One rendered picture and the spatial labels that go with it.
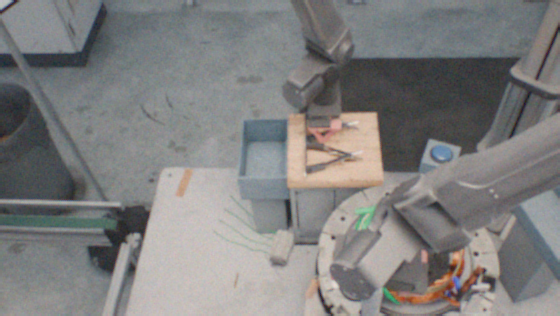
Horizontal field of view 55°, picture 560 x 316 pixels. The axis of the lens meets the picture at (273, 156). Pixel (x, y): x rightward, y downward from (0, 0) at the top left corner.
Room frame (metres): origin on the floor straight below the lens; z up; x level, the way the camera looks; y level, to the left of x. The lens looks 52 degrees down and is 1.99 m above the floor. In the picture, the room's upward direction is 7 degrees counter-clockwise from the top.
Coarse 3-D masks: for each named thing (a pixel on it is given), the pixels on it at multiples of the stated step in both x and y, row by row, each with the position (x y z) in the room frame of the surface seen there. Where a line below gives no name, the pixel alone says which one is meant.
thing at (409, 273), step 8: (352, 232) 0.35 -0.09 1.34; (416, 256) 0.31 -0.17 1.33; (400, 264) 0.29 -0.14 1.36; (408, 264) 0.30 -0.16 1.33; (416, 264) 0.30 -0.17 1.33; (400, 272) 0.29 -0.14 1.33; (408, 272) 0.29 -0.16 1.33; (416, 272) 0.29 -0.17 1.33; (392, 280) 0.28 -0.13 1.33; (400, 280) 0.28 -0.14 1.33; (408, 280) 0.28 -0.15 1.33; (416, 280) 0.28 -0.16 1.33
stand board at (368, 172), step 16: (288, 128) 0.79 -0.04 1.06; (304, 128) 0.78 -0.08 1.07; (368, 128) 0.76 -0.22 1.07; (288, 144) 0.74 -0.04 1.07; (304, 144) 0.74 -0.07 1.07; (336, 144) 0.72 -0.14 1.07; (352, 144) 0.72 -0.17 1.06; (368, 144) 0.71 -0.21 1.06; (288, 160) 0.70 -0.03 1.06; (304, 160) 0.69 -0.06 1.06; (320, 160) 0.69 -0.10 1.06; (352, 160) 0.68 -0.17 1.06; (368, 160) 0.67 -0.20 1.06; (288, 176) 0.66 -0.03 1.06; (304, 176) 0.65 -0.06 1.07; (320, 176) 0.64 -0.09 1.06; (336, 176) 0.64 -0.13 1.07; (352, 176) 0.63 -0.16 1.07; (368, 176) 0.63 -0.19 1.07
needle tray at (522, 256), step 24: (552, 192) 0.56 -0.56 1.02; (528, 216) 0.49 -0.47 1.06; (552, 216) 0.51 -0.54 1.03; (504, 240) 0.52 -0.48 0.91; (528, 240) 0.48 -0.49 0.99; (552, 240) 0.45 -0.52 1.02; (504, 264) 0.49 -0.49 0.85; (528, 264) 0.45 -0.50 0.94; (552, 264) 0.40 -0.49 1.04; (504, 288) 0.46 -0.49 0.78; (528, 288) 0.43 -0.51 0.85
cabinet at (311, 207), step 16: (304, 192) 0.65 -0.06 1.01; (320, 192) 0.64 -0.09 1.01; (336, 192) 0.64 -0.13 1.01; (352, 192) 0.63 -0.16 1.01; (304, 208) 0.65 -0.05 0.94; (320, 208) 0.64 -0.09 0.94; (336, 208) 0.64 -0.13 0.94; (304, 224) 0.65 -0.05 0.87; (320, 224) 0.64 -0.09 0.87; (304, 240) 0.64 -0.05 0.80
